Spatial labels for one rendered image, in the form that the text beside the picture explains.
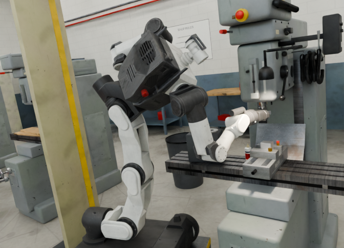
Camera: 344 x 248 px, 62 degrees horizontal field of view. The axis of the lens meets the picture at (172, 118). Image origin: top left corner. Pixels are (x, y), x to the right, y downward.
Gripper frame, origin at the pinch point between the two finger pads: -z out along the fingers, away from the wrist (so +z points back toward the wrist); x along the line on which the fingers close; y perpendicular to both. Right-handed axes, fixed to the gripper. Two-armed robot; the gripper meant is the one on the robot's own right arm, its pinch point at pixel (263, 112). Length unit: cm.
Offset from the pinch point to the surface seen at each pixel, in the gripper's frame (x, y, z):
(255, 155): 0.6, 22.8, 8.7
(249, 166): -3.0, 25.2, 20.0
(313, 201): -7, 70, -42
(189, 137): 42.7, 14.8, 21.1
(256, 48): -4.2, -36.5, 8.5
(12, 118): 852, 69, 0
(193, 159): 41, 30, 20
